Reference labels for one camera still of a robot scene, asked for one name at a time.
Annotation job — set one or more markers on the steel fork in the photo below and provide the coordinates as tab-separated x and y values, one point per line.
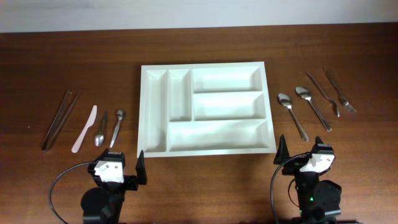
332	101
341	95

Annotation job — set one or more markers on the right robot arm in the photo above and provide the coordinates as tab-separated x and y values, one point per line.
318	200

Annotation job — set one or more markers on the small steel teaspoon dark handle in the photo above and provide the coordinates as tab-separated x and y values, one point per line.
99	138

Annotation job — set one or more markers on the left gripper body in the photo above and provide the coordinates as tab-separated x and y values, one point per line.
117	189

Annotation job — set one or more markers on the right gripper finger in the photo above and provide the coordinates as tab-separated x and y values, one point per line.
318	141
282	153

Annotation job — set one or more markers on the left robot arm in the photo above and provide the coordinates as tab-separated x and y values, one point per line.
103	203

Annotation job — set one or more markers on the small steel teaspoon silver handle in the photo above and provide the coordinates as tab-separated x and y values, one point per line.
121	116

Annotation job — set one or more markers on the metal tongs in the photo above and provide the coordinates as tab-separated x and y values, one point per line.
59	120

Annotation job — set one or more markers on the white plastic cutlery tray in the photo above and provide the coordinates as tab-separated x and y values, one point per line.
205	109

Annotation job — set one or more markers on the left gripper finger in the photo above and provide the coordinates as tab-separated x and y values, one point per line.
104	153
141	169

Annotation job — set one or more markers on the pink plastic knife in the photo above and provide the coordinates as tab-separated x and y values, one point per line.
89	123

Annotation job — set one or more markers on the large steel spoon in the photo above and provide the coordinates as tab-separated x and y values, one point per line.
306	94
286	101

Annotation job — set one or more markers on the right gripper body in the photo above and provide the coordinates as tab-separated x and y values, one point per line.
293	165

